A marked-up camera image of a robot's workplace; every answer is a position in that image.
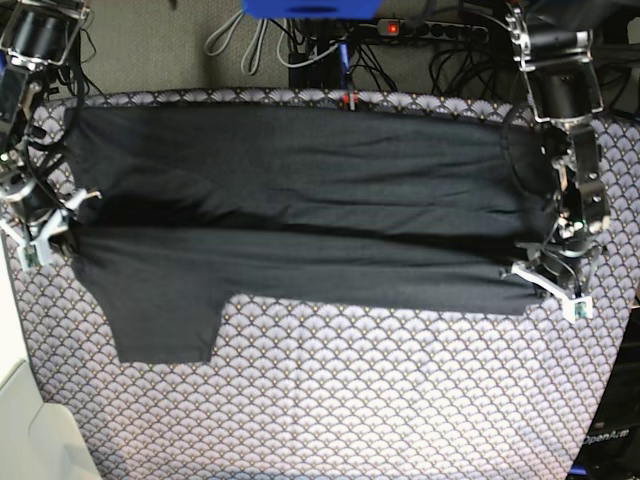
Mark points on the red and black clamp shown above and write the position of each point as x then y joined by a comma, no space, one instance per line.
350,100

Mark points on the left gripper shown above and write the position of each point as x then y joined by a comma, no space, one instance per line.
564,269

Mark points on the dark grey T-shirt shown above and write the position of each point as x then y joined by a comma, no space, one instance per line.
198,204

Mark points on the black OpenArm box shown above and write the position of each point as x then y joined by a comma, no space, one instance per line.
610,449

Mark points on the fan-patterned table cloth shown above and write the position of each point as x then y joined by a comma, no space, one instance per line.
296,389

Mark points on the white plastic bin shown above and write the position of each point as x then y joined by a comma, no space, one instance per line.
39,440

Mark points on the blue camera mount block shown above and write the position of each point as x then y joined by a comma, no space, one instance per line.
311,9

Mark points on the blue vertical post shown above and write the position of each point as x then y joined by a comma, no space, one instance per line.
344,59

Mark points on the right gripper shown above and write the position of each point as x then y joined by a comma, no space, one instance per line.
34,209

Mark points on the black power strip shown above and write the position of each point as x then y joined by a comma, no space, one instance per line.
399,30

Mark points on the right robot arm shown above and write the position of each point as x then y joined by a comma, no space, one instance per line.
39,40

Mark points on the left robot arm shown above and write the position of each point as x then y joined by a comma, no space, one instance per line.
564,95

